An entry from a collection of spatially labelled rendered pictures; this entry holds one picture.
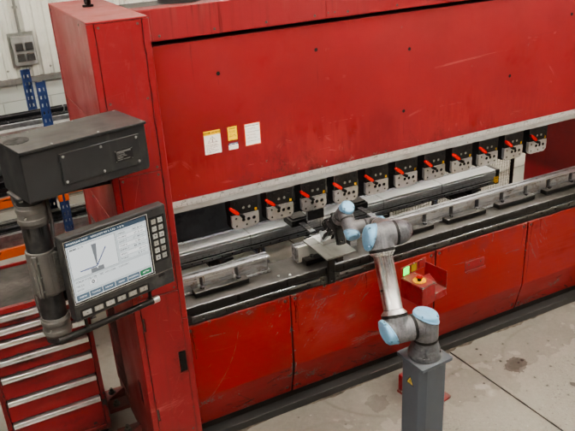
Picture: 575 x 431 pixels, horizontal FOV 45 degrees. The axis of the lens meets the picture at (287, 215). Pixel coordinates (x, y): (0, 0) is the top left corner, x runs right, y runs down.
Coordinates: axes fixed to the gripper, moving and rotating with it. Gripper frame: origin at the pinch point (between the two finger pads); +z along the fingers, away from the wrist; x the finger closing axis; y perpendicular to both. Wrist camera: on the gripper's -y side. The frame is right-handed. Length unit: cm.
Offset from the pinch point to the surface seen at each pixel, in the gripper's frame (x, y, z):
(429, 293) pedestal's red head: -40, -47, -3
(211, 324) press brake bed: 72, -19, 19
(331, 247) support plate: 1.9, -5.9, -4.1
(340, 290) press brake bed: -4.4, -23.2, 20.3
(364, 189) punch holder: -28.9, 18.7, -11.0
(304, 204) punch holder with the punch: 9.8, 18.7, -12.0
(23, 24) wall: 76, 368, 212
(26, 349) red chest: 158, 4, 37
